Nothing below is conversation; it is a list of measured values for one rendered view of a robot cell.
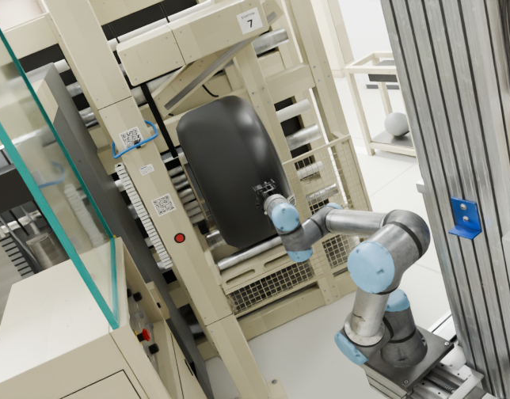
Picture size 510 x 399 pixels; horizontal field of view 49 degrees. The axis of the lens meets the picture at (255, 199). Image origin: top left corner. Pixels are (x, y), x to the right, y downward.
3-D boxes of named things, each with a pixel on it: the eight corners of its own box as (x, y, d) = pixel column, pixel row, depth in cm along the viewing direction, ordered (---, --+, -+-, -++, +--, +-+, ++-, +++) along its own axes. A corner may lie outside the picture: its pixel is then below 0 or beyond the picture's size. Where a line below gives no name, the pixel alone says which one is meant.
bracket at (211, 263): (217, 286, 225) (208, 266, 221) (201, 243, 261) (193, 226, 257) (225, 282, 225) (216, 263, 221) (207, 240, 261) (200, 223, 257)
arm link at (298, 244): (327, 246, 171) (314, 215, 168) (300, 267, 167) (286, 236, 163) (312, 242, 178) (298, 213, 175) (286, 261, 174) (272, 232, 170)
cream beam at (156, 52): (133, 87, 225) (116, 51, 219) (130, 77, 248) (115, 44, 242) (271, 30, 230) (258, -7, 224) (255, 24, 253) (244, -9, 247)
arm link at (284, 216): (282, 239, 163) (270, 214, 160) (272, 227, 173) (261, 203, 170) (306, 226, 163) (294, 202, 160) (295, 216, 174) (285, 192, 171)
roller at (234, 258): (212, 260, 228) (215, 264, 232) (216, 269, 225) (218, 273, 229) (291, 225, 231) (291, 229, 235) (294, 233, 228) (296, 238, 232)
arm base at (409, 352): (437, 344, 177) (431, 321, 173) (405, 374, 171) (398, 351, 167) (401, 326, 189) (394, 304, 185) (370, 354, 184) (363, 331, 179)
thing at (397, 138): (422, 165, 431) (399, 68, 397) (367, 155, 480) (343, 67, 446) (451, 145, 445) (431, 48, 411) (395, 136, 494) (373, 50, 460)
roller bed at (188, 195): (169, 236, 267) (143, 183, 255) (166, 223, 281) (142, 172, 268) (207, 219, 269) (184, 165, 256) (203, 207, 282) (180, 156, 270)
